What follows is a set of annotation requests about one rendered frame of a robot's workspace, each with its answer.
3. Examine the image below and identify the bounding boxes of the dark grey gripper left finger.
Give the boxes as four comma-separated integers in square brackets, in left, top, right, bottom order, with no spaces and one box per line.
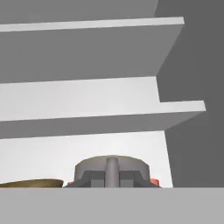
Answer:
[64,170,106,188]

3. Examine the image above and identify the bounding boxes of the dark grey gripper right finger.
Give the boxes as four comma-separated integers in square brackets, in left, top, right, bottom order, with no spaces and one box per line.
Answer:
[118,170,162,188]

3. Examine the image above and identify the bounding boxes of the grey pan with handle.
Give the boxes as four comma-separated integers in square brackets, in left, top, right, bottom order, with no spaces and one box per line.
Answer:
[73,155,151,188]

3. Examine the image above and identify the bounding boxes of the white cabinet shelf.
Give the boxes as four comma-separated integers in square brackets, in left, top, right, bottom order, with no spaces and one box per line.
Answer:
[0,75,207,140]
[0,16,186,85]

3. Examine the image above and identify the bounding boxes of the olive brown plate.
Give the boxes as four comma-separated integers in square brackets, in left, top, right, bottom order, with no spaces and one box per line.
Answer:
[0,178,65,188]

